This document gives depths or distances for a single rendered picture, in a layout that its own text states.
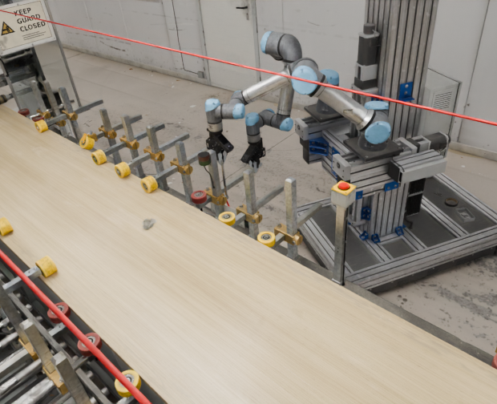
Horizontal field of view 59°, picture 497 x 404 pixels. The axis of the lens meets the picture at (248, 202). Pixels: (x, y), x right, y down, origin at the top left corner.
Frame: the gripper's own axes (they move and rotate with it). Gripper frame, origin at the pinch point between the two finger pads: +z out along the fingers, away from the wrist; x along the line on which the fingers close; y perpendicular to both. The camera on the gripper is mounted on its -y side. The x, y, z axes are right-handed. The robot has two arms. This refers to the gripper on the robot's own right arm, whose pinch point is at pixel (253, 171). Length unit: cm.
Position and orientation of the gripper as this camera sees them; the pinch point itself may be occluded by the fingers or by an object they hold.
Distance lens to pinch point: 255.4
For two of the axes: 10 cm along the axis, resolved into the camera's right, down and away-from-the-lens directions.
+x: -7.4, -3.5, 5.8
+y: 6.7, -4.8, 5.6
